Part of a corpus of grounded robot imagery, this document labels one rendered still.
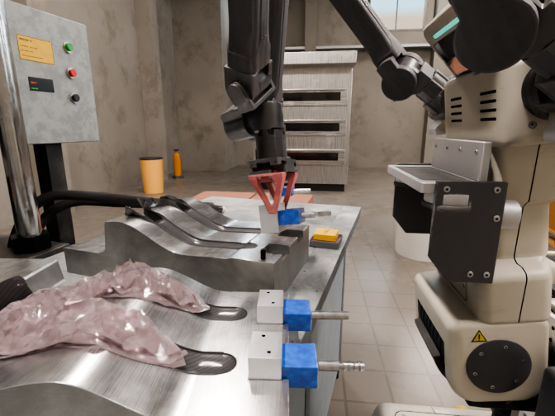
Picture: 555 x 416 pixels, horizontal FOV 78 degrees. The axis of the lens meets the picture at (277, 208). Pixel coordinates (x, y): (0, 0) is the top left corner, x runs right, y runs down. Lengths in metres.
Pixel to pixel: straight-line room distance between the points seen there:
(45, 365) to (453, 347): 0.59
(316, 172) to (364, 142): 4.33
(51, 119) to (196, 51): 8.19
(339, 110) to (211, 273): 5.52
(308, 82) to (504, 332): 5.63
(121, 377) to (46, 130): 1.03
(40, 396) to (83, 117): 1.12
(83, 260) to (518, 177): 0.85
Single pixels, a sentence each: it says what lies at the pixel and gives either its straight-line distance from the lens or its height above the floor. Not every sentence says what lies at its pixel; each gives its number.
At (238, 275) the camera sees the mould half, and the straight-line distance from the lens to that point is 0.64.
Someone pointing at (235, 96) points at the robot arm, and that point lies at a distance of 0.62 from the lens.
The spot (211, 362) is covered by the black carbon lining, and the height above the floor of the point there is 0.85.
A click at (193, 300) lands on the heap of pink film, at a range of 0.52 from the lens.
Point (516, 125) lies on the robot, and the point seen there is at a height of 1.13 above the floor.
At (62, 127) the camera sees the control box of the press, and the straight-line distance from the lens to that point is 1.37.
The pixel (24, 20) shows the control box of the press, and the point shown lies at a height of 1.43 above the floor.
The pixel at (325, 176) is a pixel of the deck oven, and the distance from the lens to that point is 6.11.
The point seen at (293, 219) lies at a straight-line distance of 0.62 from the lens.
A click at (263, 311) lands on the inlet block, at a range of 0.49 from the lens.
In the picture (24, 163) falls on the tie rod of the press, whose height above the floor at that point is 1.03.
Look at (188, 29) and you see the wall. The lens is 9.58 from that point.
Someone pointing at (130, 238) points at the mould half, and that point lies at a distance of 0.76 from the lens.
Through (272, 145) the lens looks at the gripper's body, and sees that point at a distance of 0.63.
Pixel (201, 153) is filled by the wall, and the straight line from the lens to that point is 9.27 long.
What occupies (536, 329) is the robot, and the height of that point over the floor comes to 0.80.
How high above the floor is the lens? 1.12
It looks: 13 degrees down
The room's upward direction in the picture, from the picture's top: straight up
